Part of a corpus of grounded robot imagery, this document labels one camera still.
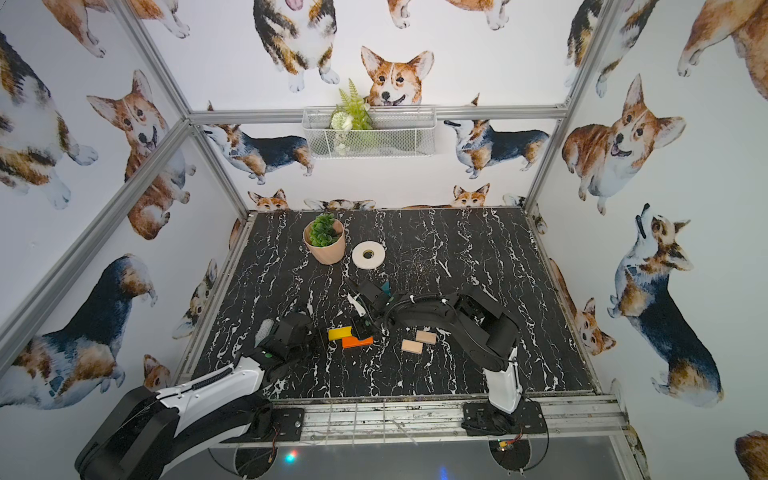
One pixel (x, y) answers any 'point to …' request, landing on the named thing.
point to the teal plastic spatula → (263, 331)
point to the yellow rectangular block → (339, 333)
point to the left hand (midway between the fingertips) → (334, 330)
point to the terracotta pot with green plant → (325, 239)
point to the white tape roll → (368, 255)
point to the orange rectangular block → (353, 341)
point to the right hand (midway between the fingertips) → (351, 333)
